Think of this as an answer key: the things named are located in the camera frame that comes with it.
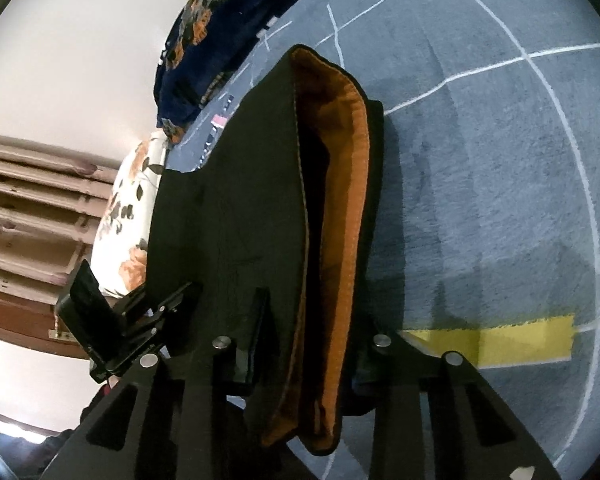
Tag wooden headboard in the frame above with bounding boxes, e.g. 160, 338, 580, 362
0, 132, 121, 306

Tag navy dog-print blanket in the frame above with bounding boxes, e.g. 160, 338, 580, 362
154, 0, 356, 143

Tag brown wooden bed frame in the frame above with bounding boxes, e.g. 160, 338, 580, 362
0, 285, 106, 361

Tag white floral pillow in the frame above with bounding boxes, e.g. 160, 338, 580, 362
90, 132, 171, 301

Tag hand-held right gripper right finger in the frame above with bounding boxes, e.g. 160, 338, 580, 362
355, 332, 562, 480

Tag black pants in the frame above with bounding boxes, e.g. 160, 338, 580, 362
142, 44, 386, 457

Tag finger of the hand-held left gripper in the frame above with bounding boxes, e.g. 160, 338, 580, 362
116, 280, 197, 361

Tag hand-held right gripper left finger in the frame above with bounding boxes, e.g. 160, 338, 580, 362
40, 287, 271, 480

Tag blue grid bedsheet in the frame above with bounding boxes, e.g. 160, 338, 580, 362
165, 0, 600, 480

